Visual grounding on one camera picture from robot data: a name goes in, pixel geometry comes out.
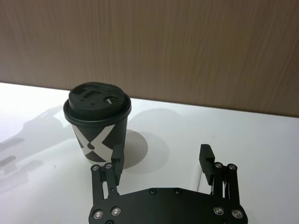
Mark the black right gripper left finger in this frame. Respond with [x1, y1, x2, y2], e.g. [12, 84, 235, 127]
[90, 142, 125, 209]

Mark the black paper cup white pattern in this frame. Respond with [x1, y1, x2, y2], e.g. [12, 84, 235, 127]
[66, 116, 128, 164]

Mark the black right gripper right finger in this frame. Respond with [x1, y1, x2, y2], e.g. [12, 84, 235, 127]
[199, 144, 242, 206]

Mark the black plastic cup lid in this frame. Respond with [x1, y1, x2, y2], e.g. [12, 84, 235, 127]
[63, 81, 132, 123]

